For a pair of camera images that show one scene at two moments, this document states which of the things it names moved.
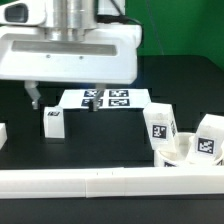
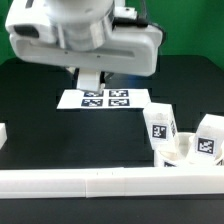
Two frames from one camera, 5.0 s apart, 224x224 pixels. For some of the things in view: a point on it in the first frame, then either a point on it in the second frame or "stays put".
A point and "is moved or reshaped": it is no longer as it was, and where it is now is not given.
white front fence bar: x=112 y=182 stays put
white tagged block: x=161 y=124 stays put
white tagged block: x=54 y=123 is moved or reshaped
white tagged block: x=208 y=140 stays put
